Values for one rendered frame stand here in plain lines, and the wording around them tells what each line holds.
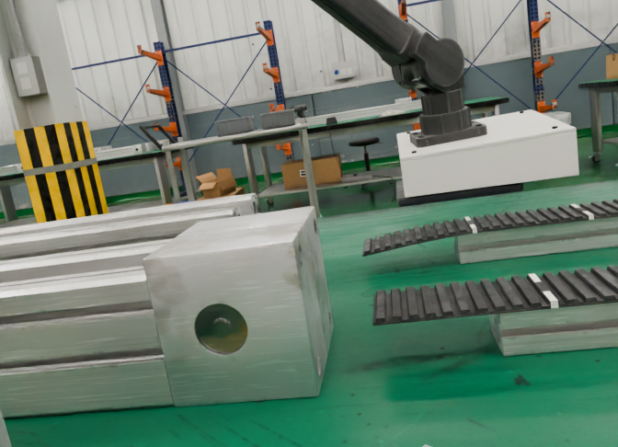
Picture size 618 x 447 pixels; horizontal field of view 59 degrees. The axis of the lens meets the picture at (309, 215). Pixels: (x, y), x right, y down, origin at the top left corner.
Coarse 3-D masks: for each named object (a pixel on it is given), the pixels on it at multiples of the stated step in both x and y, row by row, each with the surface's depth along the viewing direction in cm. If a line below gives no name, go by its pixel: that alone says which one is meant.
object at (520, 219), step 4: (508, 212) 54; (516, 212) 54; (520, 212) 53; (524, 212) 54; (508, 216) 53; (512, 216) 52; (516, 216) 52; (520, 216) 52; (524, 216) 51; (528, 216) 51; (512, 220) 51; (516, 220) 50; (520, 220) 50; (524, 220) 51; (528, 220) 50; (532, 220) 50; (516, 224) 50; (520, 224) 49; (524, 224) 49; (528, 224) 49; (532, 224) 49; (536, 224) 49
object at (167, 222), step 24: (96, 216) 62; (120, 216) 60; (144, 216) 59; (168, 216) 53; (192, 216) 51; (216, 216) 51; (0, 240) 55; (24, 240) 54; (48, 240) 53; (72, 240) 53; (96, 240) 53; (120, 240) 52; (144, 240) 53
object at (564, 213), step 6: (546, 210) 53; (552, 210) 52; (558, 210) 52; (564, 210) 52; (570, 210) 51; (558, 216) 50; (564, 216) 49; (570, 216) 50; (576, 216) 49; (582, 216) 48; (564, 222) 49; (570, 222) 49
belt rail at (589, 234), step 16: (560, 224) 50; (576, 224) 49; (592, 224) 49; (608, 224) 49; (464, 240) 51; (480, 240) 51; (496, 240) 51; (512, 240) 51; (528, 240) 51; (544, 240) 51; (560, 240) 50; (576, 240) 50; (592, 240) 50; (608, 240) 49; (464, 256) 51; (480, 256) 51; (496, 256) 51; (512, 256) 51; (528, 256) 51
